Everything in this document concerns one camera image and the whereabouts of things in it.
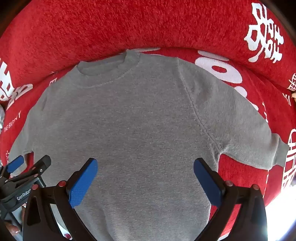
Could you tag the red printed tablecloth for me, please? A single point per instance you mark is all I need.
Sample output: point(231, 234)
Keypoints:
point(92, 30)

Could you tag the person's left hand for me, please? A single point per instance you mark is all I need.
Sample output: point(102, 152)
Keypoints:
point(13, 228)

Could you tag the grey knit sweater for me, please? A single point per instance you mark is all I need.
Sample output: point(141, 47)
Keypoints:
point(143, 129)

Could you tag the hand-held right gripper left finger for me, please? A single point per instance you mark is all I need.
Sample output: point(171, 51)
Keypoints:
point(82, 185)

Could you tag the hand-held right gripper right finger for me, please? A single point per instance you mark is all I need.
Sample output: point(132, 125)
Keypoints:
point(208, 183)

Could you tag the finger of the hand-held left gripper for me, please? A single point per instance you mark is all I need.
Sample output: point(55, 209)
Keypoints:
point(40, 167)
point(15, 163)

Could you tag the pale patterned cloth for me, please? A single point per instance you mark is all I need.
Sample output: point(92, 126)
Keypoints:
point(1, 115)

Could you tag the tan object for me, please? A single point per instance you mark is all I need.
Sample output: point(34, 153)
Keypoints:
point(294, 97)

